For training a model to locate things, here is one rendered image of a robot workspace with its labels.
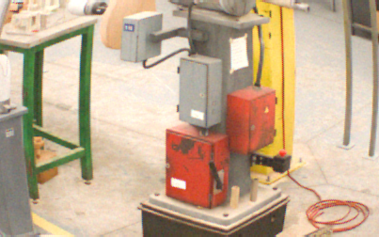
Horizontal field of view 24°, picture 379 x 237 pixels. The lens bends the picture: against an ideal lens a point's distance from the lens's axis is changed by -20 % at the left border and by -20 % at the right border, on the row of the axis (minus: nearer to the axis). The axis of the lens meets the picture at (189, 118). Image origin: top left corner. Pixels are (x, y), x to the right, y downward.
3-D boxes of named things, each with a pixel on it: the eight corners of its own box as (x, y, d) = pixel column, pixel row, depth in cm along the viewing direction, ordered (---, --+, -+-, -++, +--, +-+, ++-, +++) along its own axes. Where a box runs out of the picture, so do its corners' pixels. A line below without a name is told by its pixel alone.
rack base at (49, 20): (64, 23, 515) (66, 7, 512) (46, 29, 502) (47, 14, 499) (36, 21, 529) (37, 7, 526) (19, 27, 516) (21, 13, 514)
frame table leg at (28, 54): (40, 203, 510) (35, 45, 481) (35, 205, 506) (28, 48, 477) (35, 199, 513) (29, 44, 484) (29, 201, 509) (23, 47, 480)
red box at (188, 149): (227, 202, 451) (231, 121, 439) (209, 211, 441) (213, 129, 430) (181, 189, 465) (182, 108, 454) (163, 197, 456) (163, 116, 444)
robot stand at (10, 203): (8, 243, 448) (-8, 120, 426) (-13, 223, 467) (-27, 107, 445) (41, 235, 466) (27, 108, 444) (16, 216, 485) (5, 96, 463)
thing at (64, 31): (94, 154, 542) (98, 18, 518) (30, 178, 499) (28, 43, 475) (30, 127, 578) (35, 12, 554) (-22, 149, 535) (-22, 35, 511)
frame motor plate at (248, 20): (270, 23, 439) (270, 15, 438) (240, 29, 421) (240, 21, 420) (206, 8, 460) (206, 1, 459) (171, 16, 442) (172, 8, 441)
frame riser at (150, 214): (290, 233, 483) (296, 191, 475) (216, 275, 438) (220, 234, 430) (212, 214, 513) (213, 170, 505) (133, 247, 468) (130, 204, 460)
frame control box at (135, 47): (196, 71, 440) (197, 15, 431) (162, 83, 424) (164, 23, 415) (150, 61, 454) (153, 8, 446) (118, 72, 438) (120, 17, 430)
